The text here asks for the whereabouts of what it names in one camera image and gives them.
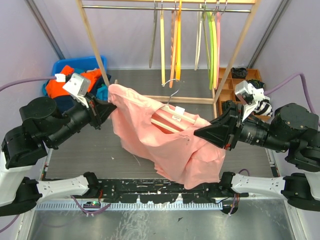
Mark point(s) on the teal garment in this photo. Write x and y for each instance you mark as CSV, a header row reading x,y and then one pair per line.
x,y
102,91

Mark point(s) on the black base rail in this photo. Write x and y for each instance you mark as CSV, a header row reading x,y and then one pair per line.
x,y
157,191

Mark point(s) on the light orange hanger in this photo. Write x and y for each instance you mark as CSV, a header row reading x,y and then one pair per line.
x,y
174,29

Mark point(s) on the blue plastic bin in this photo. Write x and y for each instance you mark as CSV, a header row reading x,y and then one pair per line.
x,y
82,63

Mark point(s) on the pale yellow hanger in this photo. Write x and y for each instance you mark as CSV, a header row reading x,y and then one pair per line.
x,y
162,48

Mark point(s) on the navy garment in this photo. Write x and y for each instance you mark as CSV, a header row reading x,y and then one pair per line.
x,y
65,103

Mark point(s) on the pink t shirt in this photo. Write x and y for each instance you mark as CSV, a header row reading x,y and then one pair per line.
x,y
149,132

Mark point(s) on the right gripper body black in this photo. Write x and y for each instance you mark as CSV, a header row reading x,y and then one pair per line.
x,y
252,130

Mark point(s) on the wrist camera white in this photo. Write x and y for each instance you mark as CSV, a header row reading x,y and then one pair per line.
x,y
77,86
249,96

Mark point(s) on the white hanger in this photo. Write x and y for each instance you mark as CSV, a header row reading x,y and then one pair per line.
x,y
198,40

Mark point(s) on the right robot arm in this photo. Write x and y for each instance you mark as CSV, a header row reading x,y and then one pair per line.
x,y
293,130

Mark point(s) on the orange garment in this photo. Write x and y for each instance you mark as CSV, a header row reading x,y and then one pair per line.
x,y
91,75

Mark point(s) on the black white striped cloth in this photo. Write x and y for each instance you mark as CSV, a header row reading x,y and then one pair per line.
x,y
264,108

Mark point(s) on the cream hanger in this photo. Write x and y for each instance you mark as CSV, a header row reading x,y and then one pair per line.
x,y
166,108

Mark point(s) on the wooden compartment tray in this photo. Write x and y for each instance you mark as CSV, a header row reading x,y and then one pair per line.
x,y
228,89

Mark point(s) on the rolled dark sock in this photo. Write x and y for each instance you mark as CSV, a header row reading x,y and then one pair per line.
x,y
226,104
256,83
239,73

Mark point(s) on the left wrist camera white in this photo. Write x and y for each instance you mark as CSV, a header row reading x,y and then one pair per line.
x,y
77,86

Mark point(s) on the yellow green hanger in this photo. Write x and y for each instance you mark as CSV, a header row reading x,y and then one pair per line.
x,y
215,51

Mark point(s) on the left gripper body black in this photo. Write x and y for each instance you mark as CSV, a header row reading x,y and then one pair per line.
x,y
81,116

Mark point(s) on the grey hanger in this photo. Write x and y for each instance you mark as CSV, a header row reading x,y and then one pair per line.
x,y
153,36

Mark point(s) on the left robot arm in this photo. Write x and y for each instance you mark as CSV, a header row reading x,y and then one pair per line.
x,y
45,127

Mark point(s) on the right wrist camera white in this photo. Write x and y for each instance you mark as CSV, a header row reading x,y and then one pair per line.
x,y
249,96

